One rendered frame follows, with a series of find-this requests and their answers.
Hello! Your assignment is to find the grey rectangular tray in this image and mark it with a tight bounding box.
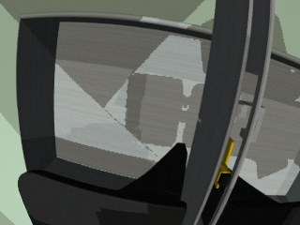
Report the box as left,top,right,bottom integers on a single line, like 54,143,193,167
15,11,300,203

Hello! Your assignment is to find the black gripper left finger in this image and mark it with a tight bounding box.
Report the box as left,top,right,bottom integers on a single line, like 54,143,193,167
18,142,188,225

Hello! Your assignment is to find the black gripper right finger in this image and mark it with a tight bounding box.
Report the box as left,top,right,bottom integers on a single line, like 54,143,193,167
202,176,300,225

